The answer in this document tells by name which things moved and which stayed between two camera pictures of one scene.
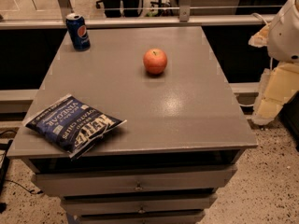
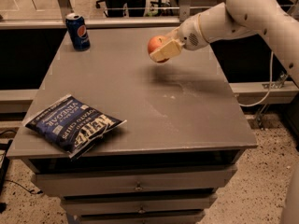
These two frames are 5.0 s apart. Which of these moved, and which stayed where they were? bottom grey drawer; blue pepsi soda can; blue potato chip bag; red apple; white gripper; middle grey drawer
Moved: white gripper; red apple
Stayed: middle grey drawer; blue pepsi soda can; blue potato chip bag; bottom grey drawer
